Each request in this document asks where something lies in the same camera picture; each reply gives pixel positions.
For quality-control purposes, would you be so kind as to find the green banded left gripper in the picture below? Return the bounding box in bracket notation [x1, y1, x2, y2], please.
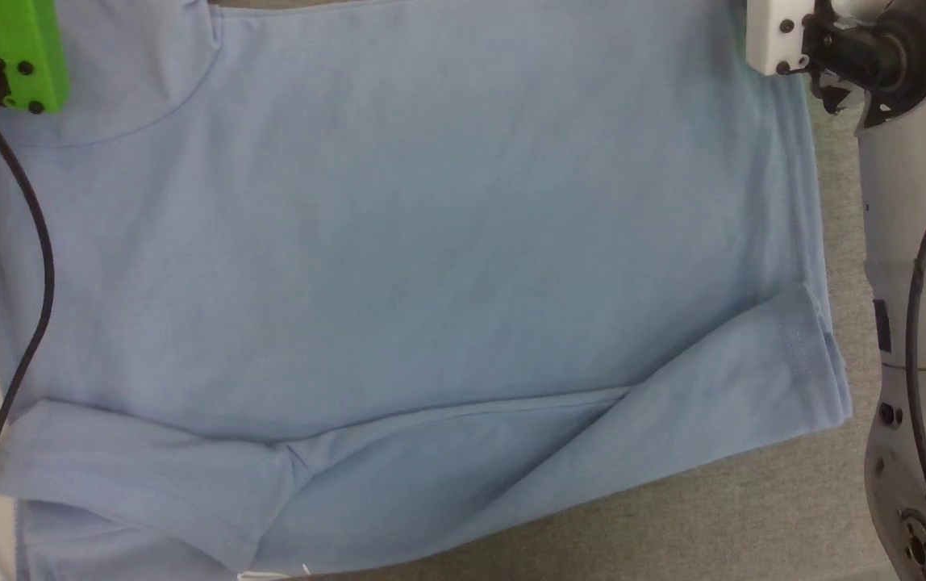
[0, 0, 71, 182]

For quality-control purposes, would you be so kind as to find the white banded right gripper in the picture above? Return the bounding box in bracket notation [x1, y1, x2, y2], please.
[745, 0, 926, 128]

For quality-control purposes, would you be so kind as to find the light blue t-shirt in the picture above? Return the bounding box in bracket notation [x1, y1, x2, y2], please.
[0, 0, 853, 581]

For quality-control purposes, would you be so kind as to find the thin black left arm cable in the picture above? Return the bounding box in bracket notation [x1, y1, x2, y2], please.
[0, 69, 56, 581]

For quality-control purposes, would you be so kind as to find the white garment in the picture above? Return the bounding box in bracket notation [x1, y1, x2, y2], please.
[237, 566, 312, 581]

